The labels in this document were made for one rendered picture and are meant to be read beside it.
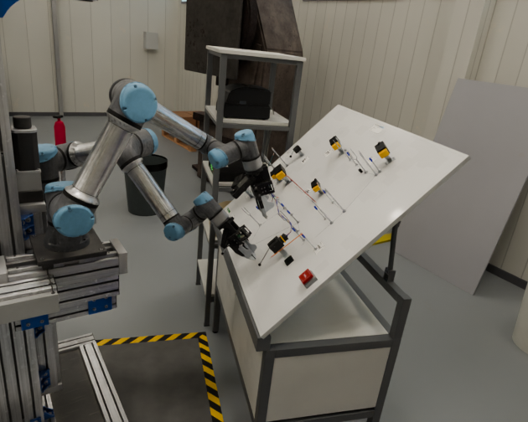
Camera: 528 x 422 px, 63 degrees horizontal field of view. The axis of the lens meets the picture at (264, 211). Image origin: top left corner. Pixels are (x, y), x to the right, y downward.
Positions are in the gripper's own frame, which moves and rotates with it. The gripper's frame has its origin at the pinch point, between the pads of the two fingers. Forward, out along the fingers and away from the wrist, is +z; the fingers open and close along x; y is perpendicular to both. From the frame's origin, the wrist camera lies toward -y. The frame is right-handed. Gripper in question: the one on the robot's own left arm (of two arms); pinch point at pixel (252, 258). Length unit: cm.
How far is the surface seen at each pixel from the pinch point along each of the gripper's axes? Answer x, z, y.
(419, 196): 29, 19, 64
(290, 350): -22.3, 33.9, 8.0
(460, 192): 257, 123, -49
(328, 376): -15, 57, 3
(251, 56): 96, -74, -4
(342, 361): -9, 56, 10
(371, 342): 2, 58, 19
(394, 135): 72, 4, 47
